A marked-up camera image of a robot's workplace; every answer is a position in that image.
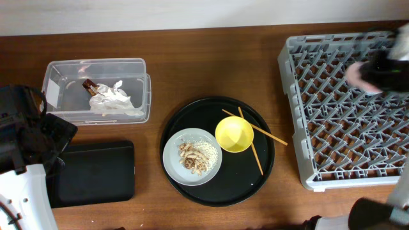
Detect food scraps and rice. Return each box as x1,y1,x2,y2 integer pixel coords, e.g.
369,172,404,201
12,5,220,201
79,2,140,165
178,141,219,176

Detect pink cup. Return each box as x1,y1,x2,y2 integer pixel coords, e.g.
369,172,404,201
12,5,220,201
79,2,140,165
345,62,382,95

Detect wooden chopstick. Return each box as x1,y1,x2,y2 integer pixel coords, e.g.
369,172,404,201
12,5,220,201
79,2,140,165
238,106,264,176
222,109,288,146

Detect grey dishwasher rack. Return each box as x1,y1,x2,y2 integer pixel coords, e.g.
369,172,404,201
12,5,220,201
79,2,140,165
278,31,408,192

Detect round black serving tray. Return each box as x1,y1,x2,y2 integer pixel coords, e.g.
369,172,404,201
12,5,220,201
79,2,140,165
160,96,275,206

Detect clear plastic bin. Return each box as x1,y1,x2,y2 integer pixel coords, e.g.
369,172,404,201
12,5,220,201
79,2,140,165
42,58,151,126

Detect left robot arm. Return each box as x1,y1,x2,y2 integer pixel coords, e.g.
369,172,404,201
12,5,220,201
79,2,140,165
1,85,77,229

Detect black rectangular tray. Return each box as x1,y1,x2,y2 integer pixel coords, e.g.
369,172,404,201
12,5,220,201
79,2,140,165
47,141,135,208

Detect white napkin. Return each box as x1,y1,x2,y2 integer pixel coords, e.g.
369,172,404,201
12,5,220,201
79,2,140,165
89,80,144,116

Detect yellow bowl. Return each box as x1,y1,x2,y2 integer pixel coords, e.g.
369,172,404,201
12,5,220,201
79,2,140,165
215,116,254,153

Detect grey plate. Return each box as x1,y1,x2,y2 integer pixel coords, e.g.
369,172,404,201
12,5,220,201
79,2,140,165
162,128,222,187

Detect gold snack wrapper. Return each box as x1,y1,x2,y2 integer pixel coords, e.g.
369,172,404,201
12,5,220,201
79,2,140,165
82,79,98,96

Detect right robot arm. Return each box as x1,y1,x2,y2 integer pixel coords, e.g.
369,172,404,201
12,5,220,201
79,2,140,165
297,24,408,230

